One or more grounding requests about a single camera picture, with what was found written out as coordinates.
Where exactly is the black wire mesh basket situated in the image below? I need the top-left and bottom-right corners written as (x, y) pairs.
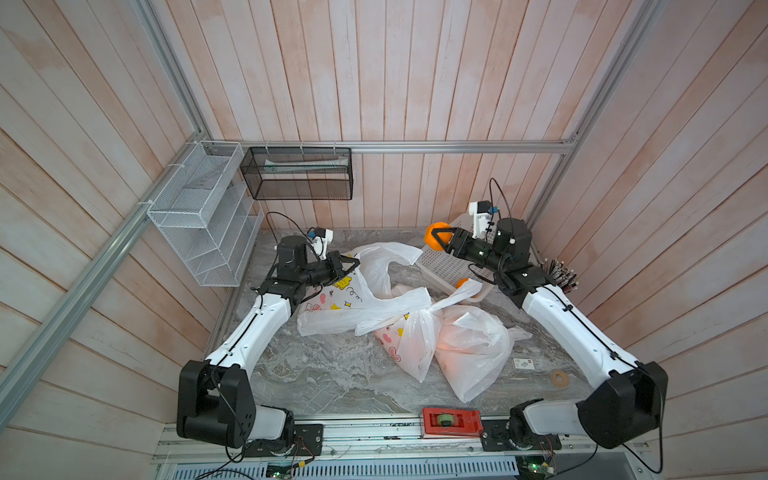
top-left (240, 146), bottom-right (354, 201)

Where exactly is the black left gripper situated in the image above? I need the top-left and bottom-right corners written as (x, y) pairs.
top-left (299, 251), bottom-right (361, 287)

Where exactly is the white printed bag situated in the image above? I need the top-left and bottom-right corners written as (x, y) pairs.
top-left (297, 242), bottom-right (431, 336)
top-left (373, 280), bottom-right (481, 383)

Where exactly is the white printed bag back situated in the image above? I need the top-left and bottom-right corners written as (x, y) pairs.
top-left (297, 242), bottom-right (431, 336)

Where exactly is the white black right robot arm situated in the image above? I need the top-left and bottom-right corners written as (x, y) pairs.
top-left (425, 218), bottom-right (668, 449)

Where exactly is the white plastic perforated basket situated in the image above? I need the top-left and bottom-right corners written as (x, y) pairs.
top-left (415, 213), bottom-right (495, 303)

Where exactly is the red tape dispenser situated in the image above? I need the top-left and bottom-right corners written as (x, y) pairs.
top-left (422, 407), bottom-right (483, 438)

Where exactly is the red cup of pens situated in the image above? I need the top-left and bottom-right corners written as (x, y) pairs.
top-left (541, 258), bottom-right (578, 293)

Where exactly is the small white label card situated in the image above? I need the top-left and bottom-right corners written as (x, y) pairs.
top-left (513, 358), bottom-right (535, 370)

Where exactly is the brown tape roll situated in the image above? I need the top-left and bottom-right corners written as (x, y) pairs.
top-left (550, 370), bottom-right (570, 388)

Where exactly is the white plastic bag front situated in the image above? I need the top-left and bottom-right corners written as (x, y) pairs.
top-left (435, 305), bottom-right (532, 403)

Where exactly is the white wire mesh shelf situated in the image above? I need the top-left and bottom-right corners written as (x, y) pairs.
top-left (148, 141), bottom-right (264, 288)

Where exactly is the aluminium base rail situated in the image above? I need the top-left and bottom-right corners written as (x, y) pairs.
top-left (148, 414), bottom-right (657, 479)

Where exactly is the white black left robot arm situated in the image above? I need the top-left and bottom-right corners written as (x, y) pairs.
top-left (176, 236), bottom-right (360, 452)

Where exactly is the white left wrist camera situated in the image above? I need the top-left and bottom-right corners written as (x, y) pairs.
top-left (307, 227), bottom-right (334, 260)

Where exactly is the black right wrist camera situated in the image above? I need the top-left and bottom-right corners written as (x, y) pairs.
top-left (468, 200), bottom-right (498, 240)

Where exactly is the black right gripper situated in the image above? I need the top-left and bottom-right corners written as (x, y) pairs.
top-left (434, 230), bottom-right (509, 280)

